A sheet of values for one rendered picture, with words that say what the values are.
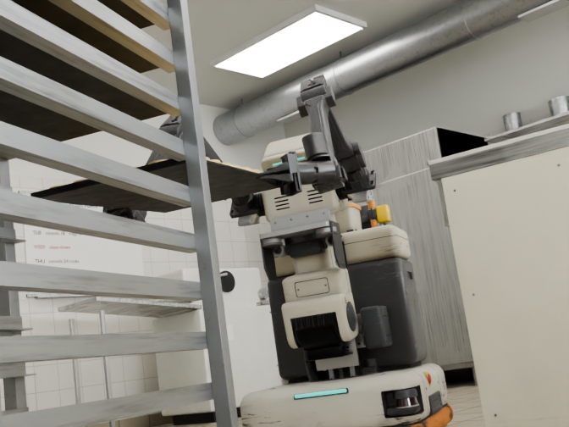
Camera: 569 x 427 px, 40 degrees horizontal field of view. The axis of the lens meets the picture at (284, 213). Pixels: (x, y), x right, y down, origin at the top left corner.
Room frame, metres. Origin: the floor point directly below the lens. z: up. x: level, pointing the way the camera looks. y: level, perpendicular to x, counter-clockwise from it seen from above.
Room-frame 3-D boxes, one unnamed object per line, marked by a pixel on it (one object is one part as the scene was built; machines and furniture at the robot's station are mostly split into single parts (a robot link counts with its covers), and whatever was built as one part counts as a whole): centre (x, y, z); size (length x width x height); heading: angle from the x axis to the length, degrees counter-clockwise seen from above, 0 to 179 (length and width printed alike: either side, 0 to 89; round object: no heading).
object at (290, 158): (1.87, 0.01, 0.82); 0.09 x 0.07 x 0.07; 116
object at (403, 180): (6.87, -1.03, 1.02); 1.40 x 0.91 x 2.05; 47
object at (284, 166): (1.87, 0.01, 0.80); 0.09 x 0.07 x 0.07; 116
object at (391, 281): (3.06, -0.17, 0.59); 0.55 x 0.34 x 0.83; 71
